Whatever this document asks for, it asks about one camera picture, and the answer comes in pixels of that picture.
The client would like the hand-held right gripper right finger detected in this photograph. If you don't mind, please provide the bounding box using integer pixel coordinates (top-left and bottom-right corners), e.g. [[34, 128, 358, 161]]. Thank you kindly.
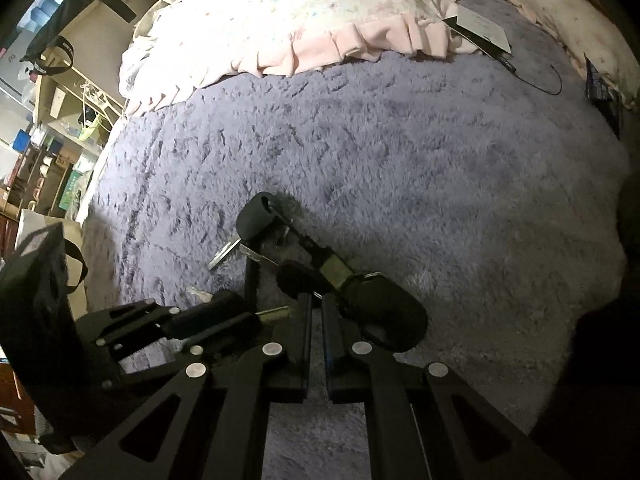
[[321, 294, 571, 480]]

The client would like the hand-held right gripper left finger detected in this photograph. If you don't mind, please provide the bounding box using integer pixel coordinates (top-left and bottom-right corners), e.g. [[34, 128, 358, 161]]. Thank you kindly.
[[65, 292, 314, 480]]

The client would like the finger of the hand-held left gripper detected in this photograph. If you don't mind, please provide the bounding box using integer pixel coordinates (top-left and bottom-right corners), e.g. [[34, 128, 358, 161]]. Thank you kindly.
[[74, 299, 174, 347], [99, 331, 257, 392]]

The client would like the bunch of black keys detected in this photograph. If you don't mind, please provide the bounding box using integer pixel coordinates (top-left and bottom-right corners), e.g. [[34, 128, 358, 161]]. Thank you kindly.
[[165, 191, 429, 354]]

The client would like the green box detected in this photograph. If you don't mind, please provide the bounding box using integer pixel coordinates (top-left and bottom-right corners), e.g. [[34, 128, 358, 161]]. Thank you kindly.
[[59, 169, 85, 212]]

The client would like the purple fluffy blanket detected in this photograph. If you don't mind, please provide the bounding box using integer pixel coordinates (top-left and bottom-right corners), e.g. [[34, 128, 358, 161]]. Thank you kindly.
[[82, 0, 632, 480]]

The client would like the yellow-green plastic item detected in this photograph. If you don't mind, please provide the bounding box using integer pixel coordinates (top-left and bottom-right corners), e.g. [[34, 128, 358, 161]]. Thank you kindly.
[[77, 114, 108, 143]]

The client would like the beige shelf unit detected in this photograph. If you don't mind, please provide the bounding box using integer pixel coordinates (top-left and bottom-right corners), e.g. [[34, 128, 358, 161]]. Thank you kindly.
[[0, 35, 128, 223]]

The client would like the floral pillow with pink ruffle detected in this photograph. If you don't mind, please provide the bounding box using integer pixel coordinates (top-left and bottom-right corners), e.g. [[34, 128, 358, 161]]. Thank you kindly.
[[119, 0, 481, 116]]

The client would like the white card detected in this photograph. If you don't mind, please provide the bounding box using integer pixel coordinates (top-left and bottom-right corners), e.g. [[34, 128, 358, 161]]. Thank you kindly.
[[442, 5, 514, 59]]

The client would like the small dark packet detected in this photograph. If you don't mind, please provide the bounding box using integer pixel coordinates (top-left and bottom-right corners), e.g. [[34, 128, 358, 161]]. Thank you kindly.
[[584, 52, 624, 137]]

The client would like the pale pink floral pillow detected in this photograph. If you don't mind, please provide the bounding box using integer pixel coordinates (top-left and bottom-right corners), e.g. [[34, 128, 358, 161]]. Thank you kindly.
[[475, 0, 640, 108]]

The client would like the paper bag with black handle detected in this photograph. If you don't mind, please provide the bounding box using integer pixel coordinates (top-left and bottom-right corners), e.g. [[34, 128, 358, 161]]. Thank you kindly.
[[14, 209, 89, 313]]

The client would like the black strap bag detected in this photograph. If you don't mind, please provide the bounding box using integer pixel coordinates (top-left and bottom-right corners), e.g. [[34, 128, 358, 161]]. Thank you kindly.
[[19, 0, 138, 82]]

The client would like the thin black cable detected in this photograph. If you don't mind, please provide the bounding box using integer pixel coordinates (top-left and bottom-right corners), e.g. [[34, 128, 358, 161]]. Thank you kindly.
[[497, 54, 564, 97]]

